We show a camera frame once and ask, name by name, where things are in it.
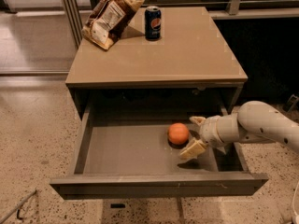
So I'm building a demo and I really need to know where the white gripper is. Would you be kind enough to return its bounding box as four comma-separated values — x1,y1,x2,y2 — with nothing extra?
179,116,222,160

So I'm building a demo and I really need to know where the orange fruit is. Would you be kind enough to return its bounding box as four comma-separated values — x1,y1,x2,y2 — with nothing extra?
167,123,189,145

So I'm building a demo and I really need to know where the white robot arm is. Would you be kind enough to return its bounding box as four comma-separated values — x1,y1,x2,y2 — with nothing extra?
179,101,299,160

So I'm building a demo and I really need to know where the open grey top drawer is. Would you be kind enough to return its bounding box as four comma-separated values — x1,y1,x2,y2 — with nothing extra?
50,107,268,200

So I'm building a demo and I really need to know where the grey cabinet counter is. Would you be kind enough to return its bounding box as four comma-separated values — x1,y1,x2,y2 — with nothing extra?
65,7,248,115

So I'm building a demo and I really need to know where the dark object on floor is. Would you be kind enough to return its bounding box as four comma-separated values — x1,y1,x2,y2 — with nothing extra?
283,94,299,112

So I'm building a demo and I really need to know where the blue Pepsi soda can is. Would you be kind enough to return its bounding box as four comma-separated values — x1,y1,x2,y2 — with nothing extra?
145,6,162,40

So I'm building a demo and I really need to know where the brown chip bag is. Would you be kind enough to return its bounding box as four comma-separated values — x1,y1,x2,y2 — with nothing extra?
82,0,145,50

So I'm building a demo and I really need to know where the metal rod on floor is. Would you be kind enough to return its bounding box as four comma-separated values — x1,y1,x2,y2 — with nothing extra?
0,190,36,224

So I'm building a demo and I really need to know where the white cable on floor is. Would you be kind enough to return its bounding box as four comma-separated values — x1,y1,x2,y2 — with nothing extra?
291,181,299,224

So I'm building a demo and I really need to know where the metal window frame post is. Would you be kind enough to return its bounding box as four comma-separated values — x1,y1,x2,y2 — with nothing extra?
61,0,82,49

